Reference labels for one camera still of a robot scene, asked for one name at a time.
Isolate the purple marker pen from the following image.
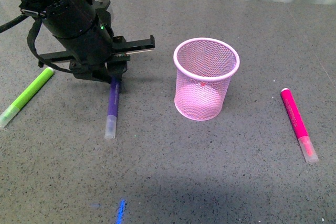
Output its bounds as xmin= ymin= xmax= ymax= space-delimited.
xmin=104 ymin=77 xmax=120 ymax=140

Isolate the black cable bundle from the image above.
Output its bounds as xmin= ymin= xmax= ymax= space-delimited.
xmin=0 ymin=0 xmax=74 ymax=73

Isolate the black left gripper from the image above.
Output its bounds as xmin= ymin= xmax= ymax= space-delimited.
xmin=37 ymin=0 xmax=155 ymax=84

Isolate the green marker pen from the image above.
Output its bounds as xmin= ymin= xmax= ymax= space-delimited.
xmin=1 ymin=67 xmax=54 ymax=129

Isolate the pink mesh pen cup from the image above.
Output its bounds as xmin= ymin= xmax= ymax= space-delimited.
xmin=173 ymin=38 xmax=240 ymax=121

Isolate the pink marker pen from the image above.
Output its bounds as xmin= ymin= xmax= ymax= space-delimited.
xmin=280 ymin=88 xmax=319 ymax=164

